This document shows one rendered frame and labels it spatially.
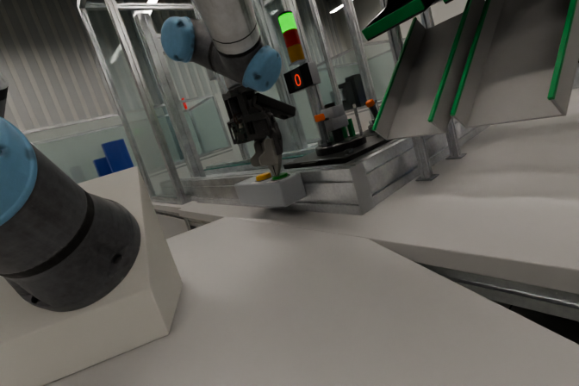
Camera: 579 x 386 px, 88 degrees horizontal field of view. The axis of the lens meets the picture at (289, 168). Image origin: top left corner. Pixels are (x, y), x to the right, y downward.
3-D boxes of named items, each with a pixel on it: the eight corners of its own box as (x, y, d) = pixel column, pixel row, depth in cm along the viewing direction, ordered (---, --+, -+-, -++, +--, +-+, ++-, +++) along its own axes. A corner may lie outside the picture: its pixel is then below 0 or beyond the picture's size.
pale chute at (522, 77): (567, 115, 38) (552, 96, 36) (464, 128, 50) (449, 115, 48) (603, -48, 44) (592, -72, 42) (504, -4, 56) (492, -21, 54)
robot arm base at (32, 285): (28, 336, 36) (-53, 323, 28) (24, 233, 44) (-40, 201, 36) (152, 272, 40) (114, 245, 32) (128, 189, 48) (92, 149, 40)
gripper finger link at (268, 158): (261, 183, 68) (248, 143, 66) (281, 174, 71) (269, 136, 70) (269, 182, 65) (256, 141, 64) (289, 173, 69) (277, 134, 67)
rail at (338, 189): (362, 215, 60) (348, 164, 59) (196, 202, 130) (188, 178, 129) (377, 204, 64) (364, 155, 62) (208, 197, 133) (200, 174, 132)
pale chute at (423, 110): (446, 133, 50) (430, 120, 48) (386, 140, 62) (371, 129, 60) (487, 2, 56) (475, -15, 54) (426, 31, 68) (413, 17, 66)
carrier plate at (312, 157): (350, 165, 66) (347, 156, 66) (284, 171, 85) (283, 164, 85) (404, 137, 81) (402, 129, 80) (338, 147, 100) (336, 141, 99)
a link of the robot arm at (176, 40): (202, 27, 48) (246, 32, 57) (157, 8, 52) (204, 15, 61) (197, 75, 52) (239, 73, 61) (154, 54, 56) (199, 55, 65)
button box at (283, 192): (285, 208, 67) (277, 182, 66) (239, 204, 84) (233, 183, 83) (308, 196, 71) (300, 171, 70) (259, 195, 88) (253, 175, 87)
